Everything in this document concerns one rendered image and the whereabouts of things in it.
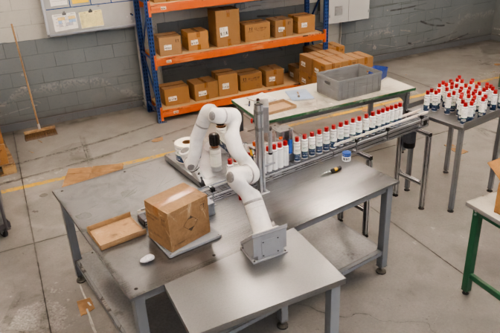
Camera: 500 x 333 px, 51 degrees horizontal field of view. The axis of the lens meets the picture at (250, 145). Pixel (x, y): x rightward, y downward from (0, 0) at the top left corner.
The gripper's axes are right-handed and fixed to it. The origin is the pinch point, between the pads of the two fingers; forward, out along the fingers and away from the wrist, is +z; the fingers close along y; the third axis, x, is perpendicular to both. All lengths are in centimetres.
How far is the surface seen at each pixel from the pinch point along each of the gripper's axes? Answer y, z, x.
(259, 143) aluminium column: -16.9, -12.1, -44.3
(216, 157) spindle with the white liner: 23.9, 5.8, -25.4
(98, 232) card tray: 7, -14, 74
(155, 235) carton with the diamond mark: -28, -12, 49
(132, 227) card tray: -1, -7, 55
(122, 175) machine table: 75, 2, 33
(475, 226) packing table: -116, 84, -128
